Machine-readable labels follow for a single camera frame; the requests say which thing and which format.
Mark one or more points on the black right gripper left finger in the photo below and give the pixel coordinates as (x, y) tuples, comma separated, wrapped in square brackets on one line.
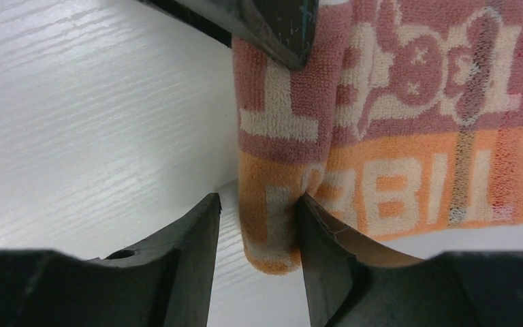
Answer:
[(162, 280)]

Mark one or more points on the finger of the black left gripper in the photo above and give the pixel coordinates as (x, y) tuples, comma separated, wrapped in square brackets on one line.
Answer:
[(284, 30)]

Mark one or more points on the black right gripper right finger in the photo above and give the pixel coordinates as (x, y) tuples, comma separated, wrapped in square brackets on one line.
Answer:
[(352, 280)]

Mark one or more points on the cream rabbit text towel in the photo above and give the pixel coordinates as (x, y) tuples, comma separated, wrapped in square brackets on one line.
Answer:
[(407, 119)]

